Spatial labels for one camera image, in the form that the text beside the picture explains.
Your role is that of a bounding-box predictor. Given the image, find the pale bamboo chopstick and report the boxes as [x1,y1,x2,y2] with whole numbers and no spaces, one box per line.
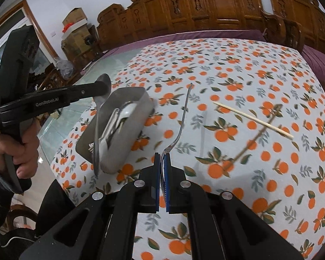
[213,101,294,140]

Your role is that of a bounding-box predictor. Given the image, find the stainless steel fork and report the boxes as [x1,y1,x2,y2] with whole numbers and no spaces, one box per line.
[159,83,194,198]

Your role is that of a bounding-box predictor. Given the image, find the carved wooden sofa bench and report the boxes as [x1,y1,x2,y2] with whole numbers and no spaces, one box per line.
[97,0,325,54]

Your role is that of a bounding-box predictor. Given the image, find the rectangular metal tray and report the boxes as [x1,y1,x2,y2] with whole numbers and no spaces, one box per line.
[76,87,154,177]

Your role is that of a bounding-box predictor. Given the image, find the orange print tablecloth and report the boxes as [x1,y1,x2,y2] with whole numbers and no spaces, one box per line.
[51,39,325,259]

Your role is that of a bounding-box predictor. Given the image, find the person's left hand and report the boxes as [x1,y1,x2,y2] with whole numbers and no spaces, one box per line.
[0,119,40,179]

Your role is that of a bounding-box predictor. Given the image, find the stacked cardboard boxes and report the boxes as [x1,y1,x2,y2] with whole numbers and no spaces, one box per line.
[61,7,97,61]

